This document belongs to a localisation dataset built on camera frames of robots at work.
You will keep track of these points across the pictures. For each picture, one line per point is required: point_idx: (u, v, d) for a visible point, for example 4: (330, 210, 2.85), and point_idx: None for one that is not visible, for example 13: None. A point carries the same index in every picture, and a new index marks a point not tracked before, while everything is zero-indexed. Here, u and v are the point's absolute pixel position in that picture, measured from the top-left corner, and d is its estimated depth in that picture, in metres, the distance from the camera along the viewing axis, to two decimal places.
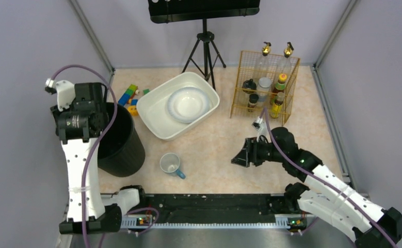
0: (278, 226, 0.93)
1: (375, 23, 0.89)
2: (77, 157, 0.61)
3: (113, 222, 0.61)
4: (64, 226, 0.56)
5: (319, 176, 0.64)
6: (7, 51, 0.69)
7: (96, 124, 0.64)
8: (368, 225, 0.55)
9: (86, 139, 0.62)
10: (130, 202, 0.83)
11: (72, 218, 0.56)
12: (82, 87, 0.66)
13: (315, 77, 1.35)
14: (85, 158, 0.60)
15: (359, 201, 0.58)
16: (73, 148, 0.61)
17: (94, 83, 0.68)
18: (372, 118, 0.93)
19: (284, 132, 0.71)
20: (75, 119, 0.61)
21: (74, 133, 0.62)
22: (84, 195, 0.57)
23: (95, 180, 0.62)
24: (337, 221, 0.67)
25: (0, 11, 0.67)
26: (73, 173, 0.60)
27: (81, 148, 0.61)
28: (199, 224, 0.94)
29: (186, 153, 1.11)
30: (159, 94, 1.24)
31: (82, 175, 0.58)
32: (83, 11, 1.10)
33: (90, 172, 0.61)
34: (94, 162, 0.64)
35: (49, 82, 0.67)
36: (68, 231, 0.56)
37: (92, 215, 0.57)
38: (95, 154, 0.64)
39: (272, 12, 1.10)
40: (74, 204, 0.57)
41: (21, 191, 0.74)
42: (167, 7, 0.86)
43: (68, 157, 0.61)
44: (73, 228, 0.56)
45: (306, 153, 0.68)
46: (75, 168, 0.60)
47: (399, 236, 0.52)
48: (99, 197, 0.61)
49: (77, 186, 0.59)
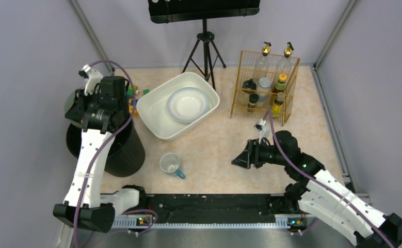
0: (278, 226, 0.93)
1: (375, 23, 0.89)
2: (91, 145, 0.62)
3: (105, 220, 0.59)
4: (58, 207, 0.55)
5: (321, 181, 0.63)
6: (7, 51, 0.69)
7: (116, 122, 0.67)
8: (370, 231, 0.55)
9: (104, 130, 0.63)
10: (129, 203, 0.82)
11: (68, 202, 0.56)
12: (107, 83, 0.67)
13: (315, 77, 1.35)
14: (97, 148, 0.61)
15: (361, 206, 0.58)
16: (89, 137, 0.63)
17: (119, 80, 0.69)
18: (371, 118, 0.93)
19: (287, 136, 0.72)
20: (100, 113, 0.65)
21: (95, 124, 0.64)
22: (86, 180, 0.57)
23: (99, 171, 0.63)
24: (338, 224, 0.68)
25: (0, 11, 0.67)
26: (82, 158, 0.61)
27: (97, 138, 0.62)
28: (199, 224, 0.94)
29: (186, 153, 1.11)
30: (160, 93, 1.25)
31: (92, 161, 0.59)
32: (82, 11, 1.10)
33: (98, 161, 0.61)
34: (105, 154, 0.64)
35: (85, 68, 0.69)
36: (60, 214, 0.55)
37: (86, 203, 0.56)
38: (108, 146, 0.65)
39: (272, 12, 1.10)
40: (74, 188, 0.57)
41: (21, 192, 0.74)
42: (167, 7, 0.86)
43: (83, 144, 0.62)
44: (65, 212, 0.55)
45: (309, 157, 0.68)
46: (85, 154, 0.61)
47: (400, 242, 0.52)
48: (98, 190, 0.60)
49: (81, 171, 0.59)
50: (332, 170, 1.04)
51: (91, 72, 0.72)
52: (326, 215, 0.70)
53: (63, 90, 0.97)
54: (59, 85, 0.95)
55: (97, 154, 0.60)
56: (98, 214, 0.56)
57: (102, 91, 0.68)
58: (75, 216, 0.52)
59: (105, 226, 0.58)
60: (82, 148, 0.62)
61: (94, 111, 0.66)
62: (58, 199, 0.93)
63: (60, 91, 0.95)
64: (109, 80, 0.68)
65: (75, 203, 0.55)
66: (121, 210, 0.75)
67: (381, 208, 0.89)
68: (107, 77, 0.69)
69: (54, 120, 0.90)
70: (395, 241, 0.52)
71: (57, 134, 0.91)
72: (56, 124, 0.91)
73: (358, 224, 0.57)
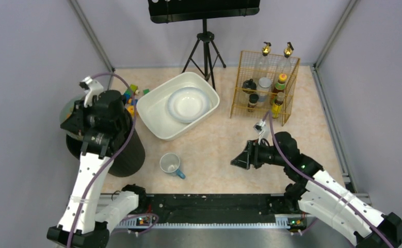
0: (278, 226, 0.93)
1: (376, 24, 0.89)
2: (88, 170, 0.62)
3: (99, 243, 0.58)
4: (52, 230, 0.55)
5: (319, 182, 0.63)
6: (7, 51, 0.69)
7: (115, 145, 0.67)
8: (368, 230, 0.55)
9: (102, 155, 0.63)
10: (127, 208, 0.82)
11: (62, 226, 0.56)
12: (103, 106, 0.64)
13: (315, 77, 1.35)
14: (94, 173, 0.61)
15: (359, 207, 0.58)
16: (87, 160, 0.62)
17: (115, 99, 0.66)
18: (372, 118, 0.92)
19: (287, 137, 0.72)
20: (99, 137, 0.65)
21: (94, 148, 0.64)
22: (80, 207, 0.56)
23: (96, 194, 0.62)
24: (337, 225, 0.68)
25: (0, 11, 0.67)
26: (79, 183, 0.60)
27: (95, 162, 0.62)
28: (199, 224, 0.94)
29: (186, 153, 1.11)
30: (160, 93, 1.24)
31: (87, 188, 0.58)
32: (83, 11, 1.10)
33: (94, 186, 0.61)
34: (102, 177, 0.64)
35: (87, 80, 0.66)
36: (53, 238, 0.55)
37: (80, 229, 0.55)
38: (106, 170, 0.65)
39: (272, 12, 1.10)
40: (68, 213, 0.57)
41: (21, 192, 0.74)
42: (167, 7, 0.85)
43: (80, 168, 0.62)
44: (59, 235, 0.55)
45: (308, 158, 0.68)
46: (82, 179, 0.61)
47: (400, 242, 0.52)
48: (93, 214, 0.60)
49: (77, 195, 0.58)
50: (332, 170, 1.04)
51: (92, 83, 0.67)
52: (326, 215, 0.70)
53: (63, 89, 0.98)
54: (59, 85, 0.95)
55: (94, 180, 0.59)
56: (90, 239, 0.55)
57: (99, 112, 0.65)
58: (67, 242, 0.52)
59: None
60: (80, 172, 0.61)
61: (93, 134, 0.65)
62: (58, 199, 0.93)
63: (60, 91, 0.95)
64: (105, 102, 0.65)
65: (68, 228, 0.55)
66: (117, 220, 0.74)
67: (380, 207, 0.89)
68: (103, 98, 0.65)
69: (54, 121, 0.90)
70: (395, 241, 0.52)
71: (57, 134, 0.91)
72: (56, 124, 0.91)
73: (357, 224, 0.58)
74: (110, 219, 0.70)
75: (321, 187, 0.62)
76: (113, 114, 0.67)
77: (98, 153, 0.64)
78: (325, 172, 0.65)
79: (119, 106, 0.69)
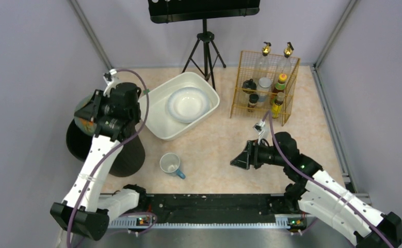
0: (278, 226, 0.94)
1: (375, 24, 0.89)
2: (99, 151, 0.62)
3: (99, 227, 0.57)
4: (56, 206, 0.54)
5: (319, 181, 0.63)
6: (7, 51, 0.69)
7: (126, 133, 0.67)
8: (368, 230, 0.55)
9: (114, 139, 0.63)
10: (127, 205, 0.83)
11: (66, 202, 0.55)
12: (118, 94, 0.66)
13: (315, 77, 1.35)
14: (105, 154, 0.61)
15: (359, 206, 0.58)
16: (98, 142, 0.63)
17: (132, 91, 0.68)
18: (371, 118, 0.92)
19: (287, 137, 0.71)
20: (113, 122, 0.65)
21: (106, 133, 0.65)
22: (87, 184, 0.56)
23: (101, 176, 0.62)
24: (338, 225, 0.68)
25: (0, 11, 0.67)
26: (89, 161, 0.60)
27: (106, 144, 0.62)
28: (199, 224, 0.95)
29: (186, 153, 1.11)
30: (160, 93, 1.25)
31: (97, 165, 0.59)
32: (82, 11, 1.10)
33: (102, 167, 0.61)
34: (109, 162, 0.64)
35: (112, 72, 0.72)
36: (56, 213, 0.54)
37: (84, 206, 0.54)
38: (114, 155, 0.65)
39: (272, 12, 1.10)
40: (75, 189, 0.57)
41: (21, 192, 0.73)
42: (167, 6, 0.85)
43: (92, 149, 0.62)
44: (62, 212, 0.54)
45: (308, 158, 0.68)
46: (92, 158, 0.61)
47: (400, 242, 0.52)
48: (97, 196, 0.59)
49: (84, 173, 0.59)
50: (332, 170, 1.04)
51: (115, 76, 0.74)
52: (326, 215, 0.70)
53: (63, 89, 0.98)
54: (59, 86, 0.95)
55: (104, 159, 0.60)
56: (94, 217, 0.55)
57: (115, 100, 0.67)
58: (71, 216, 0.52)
59: (97, 234, 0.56)
60: (90, 152, 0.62)
61: (107, 119, 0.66)
62: (58, 199, 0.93)
63: (60, 91, 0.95)
64: (122, 91, 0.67)
65: (73, 205, 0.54)
66: (117, 213, 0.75)
67: (380, 208, 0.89)
68: (120, 87, 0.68)
69: (54, 121, 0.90)
70: (395, 240, 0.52)
71: (56, 134, 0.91)
72: (56, 124, 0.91)
73: (357, 223, 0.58)
74: (111, 208, 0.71)
75: (320, 187, 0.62)
76: (128, 104, 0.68)
77: (110, 137, 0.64)
78: (324, 172, 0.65)
79: (134, 99, 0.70)
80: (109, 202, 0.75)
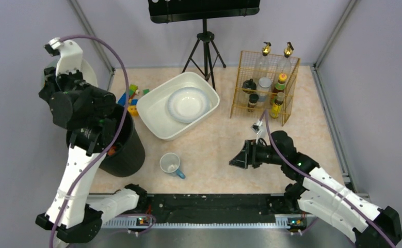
0: (278, 226, 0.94)
1: (375, 24, 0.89)
2: (75, 166, 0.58)
3: (87, 234, 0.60)
4: (41, 218, 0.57)
5: (316, 177, 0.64)
6: (7, 51, 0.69)
7: (106, 138, 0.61)
8: (365, 224, 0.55)
9: (90, 153, 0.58)
10: (126, 206, 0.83)
11: (49, 216, 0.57)
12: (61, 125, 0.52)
13: (315, 77, 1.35)
14: (81, 170, 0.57)
15: (355, 201, 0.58)
16: (75, 155, 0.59)
17: (70, 117, 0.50)
18: (372, 118, 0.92)
19: (284, 135, 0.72)
20: (87, 130, 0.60)
21: (83, 142, 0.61)
22: (64, 205, 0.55)
23: (85, 187, 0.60)
24: (337, 222, 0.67)
25: (0, 11, 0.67)
26: (67, 176, 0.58)
27: (81, 159, 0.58)
28: (199, 223, 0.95)
29: (186, 153, 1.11)
30: (159, 94, 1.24)
31: (73, 185, 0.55)
32: (83, 10, 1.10)
33: (82, 182, 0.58)
34: (92, 172, 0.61)
35: (54, 43, 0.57)
36: (41, 226, 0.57)
37: (64, 225, 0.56)
38: (96, 165, 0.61)
39: (272, 12, 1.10)
40: (56, 205, 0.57)
41: (21, 192, 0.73)
42: (167, 6, 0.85)
43: (68, 161, 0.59)
44: (46, 225, 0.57)
45: (305, 156, 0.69)
46: (69, 174, 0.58)
47: (399, 236, 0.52)
48: (81, 207, 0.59)
49: (64, 190, 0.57)
50: (332, 170, 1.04)
51: (62, 47, 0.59)
52: (325, 213, 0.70)
53: None
54: None
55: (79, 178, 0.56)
56: (74, 233, 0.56)
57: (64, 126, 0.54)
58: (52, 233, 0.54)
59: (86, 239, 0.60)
60: (67, 165, 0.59)
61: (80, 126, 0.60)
62: None
63: None
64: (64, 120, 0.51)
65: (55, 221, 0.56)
66: (113, 214, 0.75)
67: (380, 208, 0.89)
68: (58, 114, 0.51)
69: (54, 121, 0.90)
70: (394, 235, 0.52)
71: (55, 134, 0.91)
72: (55, 124, 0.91)
73: (354, 218, 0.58)
74: (105, 211, 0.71)
75: (317, 184, 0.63)
76: (81, 119, 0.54)
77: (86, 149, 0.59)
78: (321, 168, 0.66)
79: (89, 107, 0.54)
80: (106, 203, 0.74)
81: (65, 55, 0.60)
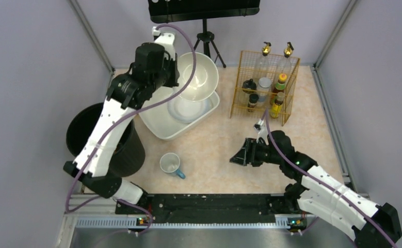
0: (278, 226, 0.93)
1: (376, 23, 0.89)
2: (109, 117, 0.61)
3: (107, 189, 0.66)
4: (68, 165, 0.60)
5: (314, 175, 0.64)
6: (9, 51, 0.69)
7: (139, 100, 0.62)
8: (363, 221, 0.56)
9: (124, 106, 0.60)
10: (129, 197, 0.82)
11: (77, 164, 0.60)
12: (142, 53, 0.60)
13: (315, 77, 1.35)
14: (114, 122, 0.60)
15: (353, 199, 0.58)
16: (108, 108, 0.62)
17: (145, 54, 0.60)
18: (372, 118, 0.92)
19: (282, 135, 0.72)
20: (126, 86, 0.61)
21: (118, 96, 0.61)
22: (94, 151, 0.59)
23: (111, 144, 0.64)
24: (336, 220, 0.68)
25: (1, 11, 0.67)
26: (99, 127, 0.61)
27: (116, 111, 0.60)
28: (199, 224, 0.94)
29: (186, 153, 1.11)
30: (161, 93, 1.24)
31: (104, 134, 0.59)
32: (83, 10, 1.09)
33: (112, 134, 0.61)
34: (121, 128, 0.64)
35: (156, 31, 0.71)
36: (67, 171, 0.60)
37: (90, 172, 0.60)
38: (125, 122, 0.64)
39: (272, 12, 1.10)
40: (84, 152, 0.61)
41: (19, 192, 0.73)
42: (167, 7, 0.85)
43: (102, 113, 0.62)
44: (71, 172, 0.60)
45: (303, 155, 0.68)
46: (101, 124, 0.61)
47: (399, 233, 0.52)
48: (106, 160, 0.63)
49: (94, 139, 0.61)
50: (332, 170, 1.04)
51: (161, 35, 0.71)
52: (325, 212, 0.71)
53: (63, 90, 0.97)
54: (59, 86, 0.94)
55: (112, 128, 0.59)
56: (96, 185, 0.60)
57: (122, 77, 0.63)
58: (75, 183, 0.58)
59: (106, 193, 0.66)
60: (101, 116, 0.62)
61: (122, 81, 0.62)
62: (57, 199, 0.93)
63: (60, 91, 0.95)
64: (140, 54, 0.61)
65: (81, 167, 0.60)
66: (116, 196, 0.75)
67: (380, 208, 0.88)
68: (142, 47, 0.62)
69: (52, 121, 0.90)
70: (393, 232, 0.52)
71: (55, 134, 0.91)
72: (55, 124, 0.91)
73: (353, 216, 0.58)
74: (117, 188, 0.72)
75: (316, 182, 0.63)
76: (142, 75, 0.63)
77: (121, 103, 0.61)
78: (319, 167, 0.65)
79: (153, 67, 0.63)
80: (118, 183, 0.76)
81: (160, 39, 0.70)
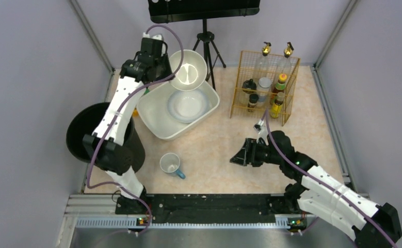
0: (278, 226, 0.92)
1: (376, 23, 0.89)
2: (125, 90, 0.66)
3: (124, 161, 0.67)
4: (87, 137, 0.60)
5: (314, 175, 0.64)
6: (8, 51, 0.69)
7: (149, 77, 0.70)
8: (363, 221, 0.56)
9: (139, 79, 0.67)
10: (133, 188, 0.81)
11: (96, 134, 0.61)
12: (147, 42, 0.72)
13: (315, 77, 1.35)
14: (130, 93, 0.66)
15: (354, 199, 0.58)
16: (123, 83, 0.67)
17: (150, 41, 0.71)
18: (372, 118, 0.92)
19: (282, 135, 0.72)
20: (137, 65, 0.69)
21: (130, 74, 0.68)
22: (115, 117, 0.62)
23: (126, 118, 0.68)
24: (337, 220, 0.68)
25: (0, 11, 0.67)
26: (115, 99, 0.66)
27: (130, 84, 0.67)
28: (199, 224, 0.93)
29: (186, 153, 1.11)
30: (160, 93, 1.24)
31: (124, 103, 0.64)
32: (82, 11, 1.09)
33: (128, 105, 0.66)
34: (134, 102, 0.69)
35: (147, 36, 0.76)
36: (86, 143, 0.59)
37: (112, 137, 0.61)
38: (137, 97, 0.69)
39: (272, 12, 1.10)
40: (104, 123, 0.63)
41: (20, 192, 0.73)
42: (167, 7, 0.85)
43: (117, 89, 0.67)
44: (92, 142, 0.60)
45: (303, 155, 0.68)
46: (118, 97, 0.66)
47: (399, 233, 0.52)
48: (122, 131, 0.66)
49: (113, 109, 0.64)
50: (332, 170, 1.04)
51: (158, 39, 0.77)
52: (325, 212, 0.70)
53: (63, 90, 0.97)
54: (59, 86, 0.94)
55: (130, 97, 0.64)
56: (117, 152, 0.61)
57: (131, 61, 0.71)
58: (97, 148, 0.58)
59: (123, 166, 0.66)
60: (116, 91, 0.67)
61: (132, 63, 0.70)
62: (58, 199, 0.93)
63: (60, 91, 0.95)
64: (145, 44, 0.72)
65: (102, 135, 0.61)
66: (123, 182, 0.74)
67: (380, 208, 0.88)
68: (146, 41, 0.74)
69: (52, 121, 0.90)
70: (394, 232, 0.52)
71: (55, 135, 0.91)
72: (55, 124, 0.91)
73: (353, 216, 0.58)
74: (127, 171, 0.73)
75: (316, 182, 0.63)
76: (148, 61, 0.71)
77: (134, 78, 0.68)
78: (319, 167, 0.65)
79: (156, 54, 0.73)
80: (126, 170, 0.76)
81: None
